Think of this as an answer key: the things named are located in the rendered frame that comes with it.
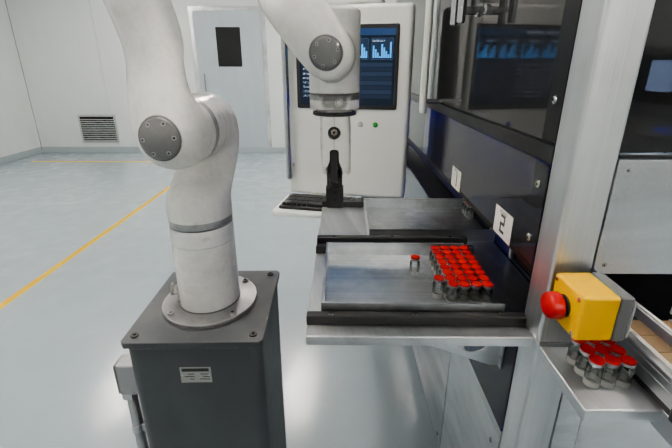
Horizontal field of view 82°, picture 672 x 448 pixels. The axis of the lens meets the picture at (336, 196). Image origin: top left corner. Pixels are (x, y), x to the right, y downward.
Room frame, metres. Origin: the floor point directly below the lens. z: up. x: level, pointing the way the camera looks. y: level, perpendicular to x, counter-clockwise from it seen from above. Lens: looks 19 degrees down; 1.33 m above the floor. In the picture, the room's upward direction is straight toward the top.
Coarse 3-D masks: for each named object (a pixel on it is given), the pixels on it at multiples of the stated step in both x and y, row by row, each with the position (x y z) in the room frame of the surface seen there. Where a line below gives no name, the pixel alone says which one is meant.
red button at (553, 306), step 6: (546, 294) 0.49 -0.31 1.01; (552, 294) 0.48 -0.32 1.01; (558, 294) 0.48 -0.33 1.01; (540, 300) 0.50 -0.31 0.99; (546, 300) 0.48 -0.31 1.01; (552, 300) 0.48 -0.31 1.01; (558, 300) 0.48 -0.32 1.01; (564, 300) 0.48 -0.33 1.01; (546, 306) 0.48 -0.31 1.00; (552, 306) 0.47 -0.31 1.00; (558, 306) 0.47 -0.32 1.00; (564, 306) 0.47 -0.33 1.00; (546, 312) 0.48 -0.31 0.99; (552, 312) 0.47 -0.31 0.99; (558, 312) 0.47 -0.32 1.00; (564, 312) 0.47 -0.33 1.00; (552, 318) 0.47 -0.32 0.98; (558, 318) 0.47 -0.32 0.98
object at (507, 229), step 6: (498, 210) 0.76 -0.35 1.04; (504, 210) 0.74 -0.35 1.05; (498, 216) 0.76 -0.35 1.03; (510, 216) 0.71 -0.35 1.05; (498, 222) 0.76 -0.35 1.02; (510, 222) 0.70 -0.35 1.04; (498, 228) 0.75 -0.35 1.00; (504, 228) 0.72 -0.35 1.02; (510, 228) 0.70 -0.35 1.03; (498, 234) 0.75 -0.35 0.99; (504, 234) 0.72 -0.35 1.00; (510, 234) 0.69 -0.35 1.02; (504, 240) 0.72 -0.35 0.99
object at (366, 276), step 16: (336, 256) 0.86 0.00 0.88; (352, 256) 0.86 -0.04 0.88; (368, 256) 0.86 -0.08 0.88; (384, 256) 0.86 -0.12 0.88; (400, 256) 0.86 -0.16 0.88; (336, 272) 0.78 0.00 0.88; (352, 272) 0.78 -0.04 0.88; (368, 272) 0.78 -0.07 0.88; (384, 272) 0.78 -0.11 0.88; (400, 272) 0.78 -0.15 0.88; (432, 272) 0.78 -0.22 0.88; (336, 288) 0.71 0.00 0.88; (352, 288) 0.71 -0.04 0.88; (368, 288) 0.71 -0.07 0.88; (384, 288) 0.71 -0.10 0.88; (400, 288) 0.71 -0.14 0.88; (416, 288) 0.71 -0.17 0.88; (336, 304) 0.61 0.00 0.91; (352, 304) 0.61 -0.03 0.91; (368, 304) 0.61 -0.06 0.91; (384, 304) 0.61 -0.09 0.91; (400, 304) 0.61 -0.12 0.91; (416, 304) 0.61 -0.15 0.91; (432, 304) 0.61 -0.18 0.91; (448, 304) 0.61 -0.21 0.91; (464, 304) 0.61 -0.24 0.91; (480, 304) 0.61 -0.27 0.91; (496, 304) 0.61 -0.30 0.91
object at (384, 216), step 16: (368, 208) 1.20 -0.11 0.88; (384, 208) 1.20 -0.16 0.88; (400, 208) 1.20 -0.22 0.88; (416, 208) 1.20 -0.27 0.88; (432, 208) 1.20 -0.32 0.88; (448, 208) 1.20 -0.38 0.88; (368, 224) 0.98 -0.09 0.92; (384, 224) 1.06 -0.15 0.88; (400, 224) 1.06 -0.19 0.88; (416, 224) 1.06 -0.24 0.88; (432, 224) 1.06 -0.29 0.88; (448, 224) 1.06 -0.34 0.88; (464, 224) 1.06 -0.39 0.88; (480, 240) 0.95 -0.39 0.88
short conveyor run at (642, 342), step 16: (640, 304) 0.53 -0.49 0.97; (640, 320) 0.51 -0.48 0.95; (656, 320) 0.49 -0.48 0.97; (640, 336) 0.50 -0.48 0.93; (656, 336) 0.50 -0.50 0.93; (640, 352) 0.47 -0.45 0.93; (656, 352) 0.46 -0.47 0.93; (640, 368) 0.46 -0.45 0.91; (656, 368) 0.43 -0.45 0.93; (640, 384) 0.45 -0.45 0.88; (656, 384) 0.43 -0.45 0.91; (656, 400) 0.42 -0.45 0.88
